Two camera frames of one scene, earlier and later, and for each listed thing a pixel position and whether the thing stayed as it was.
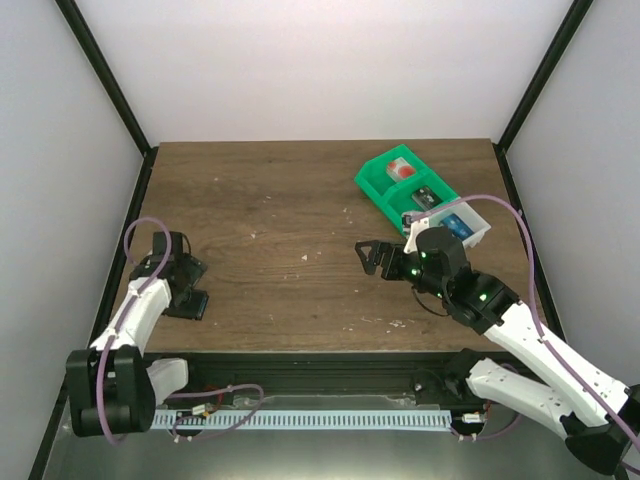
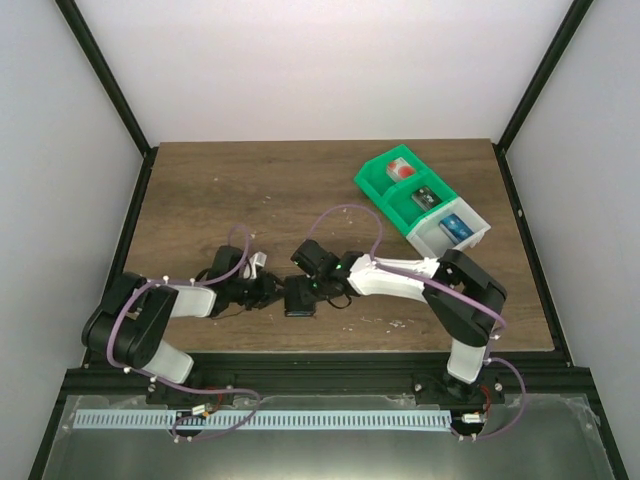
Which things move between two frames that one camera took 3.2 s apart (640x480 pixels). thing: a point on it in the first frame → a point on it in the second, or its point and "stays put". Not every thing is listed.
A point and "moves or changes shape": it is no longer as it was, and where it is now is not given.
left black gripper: [196, 270] → [267, 290]
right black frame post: [501, 148] stays put
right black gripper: [380, 248] → [330, 296]
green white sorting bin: [399, 181] stays put
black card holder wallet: [193, 308] moves or changes shape
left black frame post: [72, 17] stays put
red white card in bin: [399, 169] stays put
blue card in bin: [457, 226] stays put
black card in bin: [426, 198] stays put
